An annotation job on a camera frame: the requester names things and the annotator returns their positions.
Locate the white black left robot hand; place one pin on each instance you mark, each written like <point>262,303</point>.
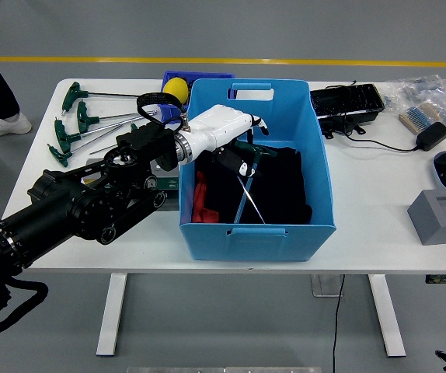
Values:
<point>219,126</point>

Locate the green steel hex key stand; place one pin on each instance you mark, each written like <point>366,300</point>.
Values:
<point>166,182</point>

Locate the large light blue storage box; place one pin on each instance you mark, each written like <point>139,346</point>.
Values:
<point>262,245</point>

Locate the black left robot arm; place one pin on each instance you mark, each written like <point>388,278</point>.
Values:
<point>52,206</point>

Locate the small dark blue parts bin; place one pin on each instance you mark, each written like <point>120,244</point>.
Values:
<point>207,74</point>

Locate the yellow lemon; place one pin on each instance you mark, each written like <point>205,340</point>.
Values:
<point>176,87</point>

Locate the red cloth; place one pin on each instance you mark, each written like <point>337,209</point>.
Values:
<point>199,194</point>

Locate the white table leg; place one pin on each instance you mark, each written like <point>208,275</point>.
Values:
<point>386,318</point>
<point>110,318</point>

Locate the black cloth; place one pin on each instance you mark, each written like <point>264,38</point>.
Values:
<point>285,186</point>

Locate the black plastic tray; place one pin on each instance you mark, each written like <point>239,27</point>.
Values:
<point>347,101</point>

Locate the grey block with square recess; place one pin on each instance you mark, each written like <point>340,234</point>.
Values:
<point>440,229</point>

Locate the yellow floor tape line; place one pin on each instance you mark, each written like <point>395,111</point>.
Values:
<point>363,62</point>

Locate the taped resistor strip bundle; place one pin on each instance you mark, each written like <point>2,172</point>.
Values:
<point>419,116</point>

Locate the clear plastic component bags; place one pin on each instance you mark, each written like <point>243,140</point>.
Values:
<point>429,91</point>

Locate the black power adapter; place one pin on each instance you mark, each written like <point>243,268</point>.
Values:
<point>433,136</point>

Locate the grey under-table bracket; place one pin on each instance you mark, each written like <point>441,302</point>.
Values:
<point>324,287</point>

